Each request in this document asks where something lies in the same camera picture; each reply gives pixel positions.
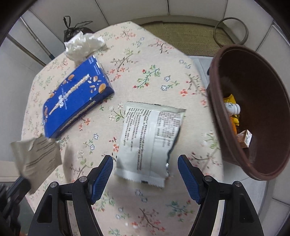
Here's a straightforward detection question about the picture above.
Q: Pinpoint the beige paper wrapper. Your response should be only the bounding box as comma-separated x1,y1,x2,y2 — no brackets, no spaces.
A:
10,134,62,195

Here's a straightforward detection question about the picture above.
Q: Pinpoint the orange peel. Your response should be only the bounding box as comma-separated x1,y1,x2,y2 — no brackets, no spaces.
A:
229,116,238,135

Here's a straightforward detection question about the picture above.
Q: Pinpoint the small brown juice carton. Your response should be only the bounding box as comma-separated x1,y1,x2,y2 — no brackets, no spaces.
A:
236,130,252,148

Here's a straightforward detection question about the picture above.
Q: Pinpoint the silver foil snack wrapper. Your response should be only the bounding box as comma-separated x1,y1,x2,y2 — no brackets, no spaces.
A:
115,101,186,188

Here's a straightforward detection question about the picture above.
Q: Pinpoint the yellow snack wrapper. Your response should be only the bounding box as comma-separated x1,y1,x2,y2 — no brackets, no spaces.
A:
223,94,241,126

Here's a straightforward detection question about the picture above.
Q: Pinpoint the blue biscuit box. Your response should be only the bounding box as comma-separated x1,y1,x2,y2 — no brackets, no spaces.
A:
43,56,114,138

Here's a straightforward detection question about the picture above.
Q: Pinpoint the brown plastic trash bin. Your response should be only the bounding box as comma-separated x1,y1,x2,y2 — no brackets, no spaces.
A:
207,44,289,181

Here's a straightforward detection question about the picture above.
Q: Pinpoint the floral tablecloth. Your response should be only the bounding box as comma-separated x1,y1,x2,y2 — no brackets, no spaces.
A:
27,22,223,235

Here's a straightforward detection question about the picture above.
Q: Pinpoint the crumpled white tissue on table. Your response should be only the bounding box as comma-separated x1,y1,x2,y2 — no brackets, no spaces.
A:
64,31,106,62

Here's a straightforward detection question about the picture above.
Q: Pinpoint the green floor mat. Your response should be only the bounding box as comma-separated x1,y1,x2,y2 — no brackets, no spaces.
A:
141,22,234,57

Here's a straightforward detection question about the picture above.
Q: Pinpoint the black garbage bag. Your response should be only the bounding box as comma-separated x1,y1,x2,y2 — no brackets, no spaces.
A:
63,16,94,42

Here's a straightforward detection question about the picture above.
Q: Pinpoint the blue handled mop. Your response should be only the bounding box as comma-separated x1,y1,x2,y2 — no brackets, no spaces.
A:
20,17,55,60

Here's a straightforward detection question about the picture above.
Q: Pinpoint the coiled dark hose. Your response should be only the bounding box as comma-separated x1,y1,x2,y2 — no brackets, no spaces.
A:
213,17,249,48

